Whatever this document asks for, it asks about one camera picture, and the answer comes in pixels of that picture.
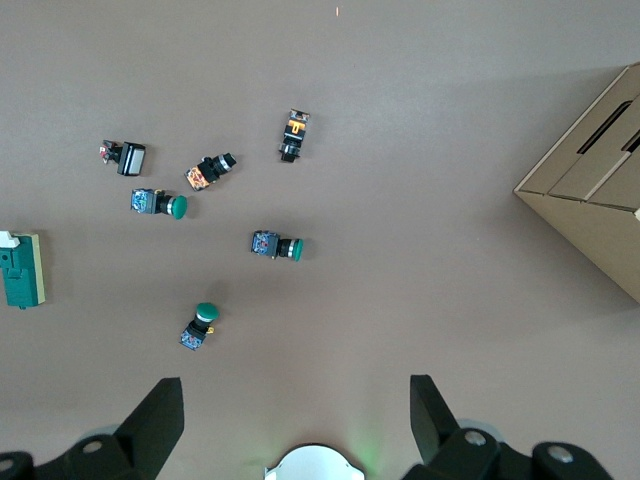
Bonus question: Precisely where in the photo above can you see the black square button red terminals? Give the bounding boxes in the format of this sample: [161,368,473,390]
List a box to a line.
[99,139,148,178]

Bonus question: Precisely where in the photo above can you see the green load switch white handle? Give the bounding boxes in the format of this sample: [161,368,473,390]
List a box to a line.
[0,229,47,311]

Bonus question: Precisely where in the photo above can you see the black orange selector switch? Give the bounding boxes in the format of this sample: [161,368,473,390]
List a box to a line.
[184,153,238,193]
[277,108,313,164]

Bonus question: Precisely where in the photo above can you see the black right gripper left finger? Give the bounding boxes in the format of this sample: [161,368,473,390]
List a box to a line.
[34,377,185,480]

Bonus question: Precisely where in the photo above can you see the green mushroom push button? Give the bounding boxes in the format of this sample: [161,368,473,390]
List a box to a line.
[179,301,221,352]
[250,229,305,263]
[130,187,189,221]

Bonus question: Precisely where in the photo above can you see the brown cardboard drawer box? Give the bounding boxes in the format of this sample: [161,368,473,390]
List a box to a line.
[513,62,640,305]

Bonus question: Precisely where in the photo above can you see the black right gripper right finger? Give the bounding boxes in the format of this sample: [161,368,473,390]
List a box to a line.
[402,374,533,480]

